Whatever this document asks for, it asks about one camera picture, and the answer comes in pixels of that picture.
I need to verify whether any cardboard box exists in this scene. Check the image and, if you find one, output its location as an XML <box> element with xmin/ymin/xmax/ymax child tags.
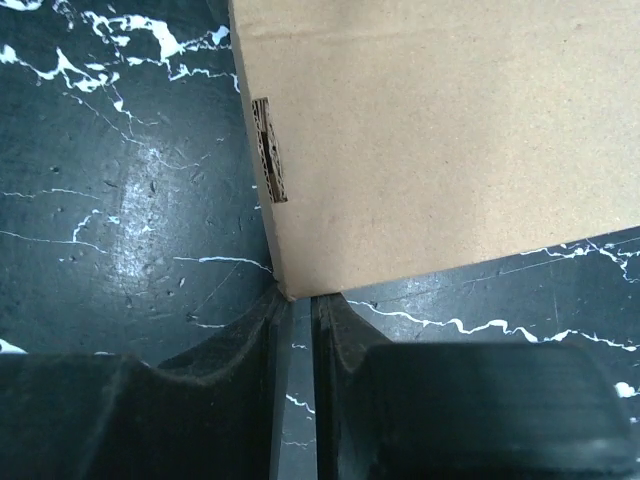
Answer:
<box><xmin>229</xmin><ymin>1</ymin><xmax>639</xmax><ymax>299</ymax></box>

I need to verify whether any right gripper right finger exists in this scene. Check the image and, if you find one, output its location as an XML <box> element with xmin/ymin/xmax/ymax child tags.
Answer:
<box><xmin>311</xmin><ymin>294</ymin><xmax>635</xmax><ymax>479</ymax></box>

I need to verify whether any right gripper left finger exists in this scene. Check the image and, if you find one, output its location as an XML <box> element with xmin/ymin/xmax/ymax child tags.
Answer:
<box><xmin>1</xmin><ymin>288</ymin><xmax>292</xmax><ymax>479</ymax></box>

